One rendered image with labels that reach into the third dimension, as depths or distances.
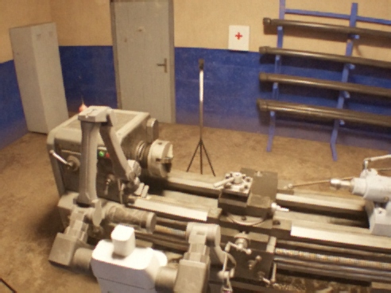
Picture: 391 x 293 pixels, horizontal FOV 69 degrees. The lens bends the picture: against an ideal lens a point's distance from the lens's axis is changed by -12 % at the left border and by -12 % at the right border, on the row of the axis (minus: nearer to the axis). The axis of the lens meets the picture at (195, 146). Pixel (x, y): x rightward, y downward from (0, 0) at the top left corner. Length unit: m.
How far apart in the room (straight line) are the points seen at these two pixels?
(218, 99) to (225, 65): 0.58
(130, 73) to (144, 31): 0.79
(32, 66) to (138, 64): 1.74
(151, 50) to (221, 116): 1.58
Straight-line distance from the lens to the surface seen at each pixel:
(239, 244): 1.86
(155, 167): 2.14
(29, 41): 5.31
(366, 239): 2.17
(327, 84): 4.61
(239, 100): 5.12
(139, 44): 5.37
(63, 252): 1.14
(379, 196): 2.15
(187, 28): 5.07
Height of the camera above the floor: 2.19
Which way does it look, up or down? 27 degrees down
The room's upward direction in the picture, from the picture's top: straight up
